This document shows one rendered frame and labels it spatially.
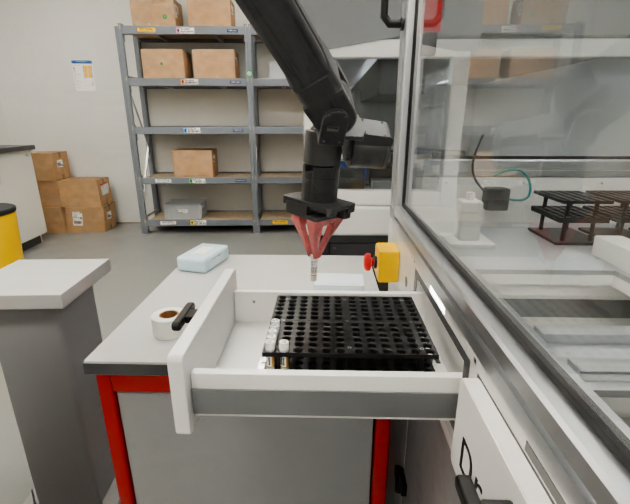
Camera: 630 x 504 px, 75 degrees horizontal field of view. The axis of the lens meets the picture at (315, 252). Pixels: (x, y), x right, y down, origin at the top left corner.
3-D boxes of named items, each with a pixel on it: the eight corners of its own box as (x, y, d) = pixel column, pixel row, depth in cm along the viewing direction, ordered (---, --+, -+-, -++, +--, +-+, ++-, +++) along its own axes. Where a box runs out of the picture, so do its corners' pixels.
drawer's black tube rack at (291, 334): (263, 395, 54) (261, 352, 52) (278, 329, 71) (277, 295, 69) (434, 398, 53) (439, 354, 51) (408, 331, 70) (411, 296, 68)
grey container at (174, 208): (164, 220, 441) (162, 204, 436) (172, 213, 470) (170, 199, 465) (201, 219, 443) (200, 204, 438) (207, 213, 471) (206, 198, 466)
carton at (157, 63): (143, 80, 398) (139, 48, 390) (154, 83, 429) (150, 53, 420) (185, 80, 400) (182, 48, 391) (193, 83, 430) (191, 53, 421)
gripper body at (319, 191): (309, 200, 71) (312, 157, 69) (355, 214, 65) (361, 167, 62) (281, 205, 67) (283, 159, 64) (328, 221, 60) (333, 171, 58)
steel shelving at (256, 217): (140, 234, 437) (111, 22, 375) (155, 223, 484) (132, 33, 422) (478, 231, 449) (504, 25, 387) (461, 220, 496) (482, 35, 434)
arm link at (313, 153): (303, 121, 63) (308, 124, 58) (347, 124, 64) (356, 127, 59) (300, 166, 66) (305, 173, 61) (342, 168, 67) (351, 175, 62)
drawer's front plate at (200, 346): (176, 437, 49) (165, 357, 46) (229, 322, 77) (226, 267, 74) (190, 437, 49) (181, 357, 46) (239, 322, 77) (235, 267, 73)
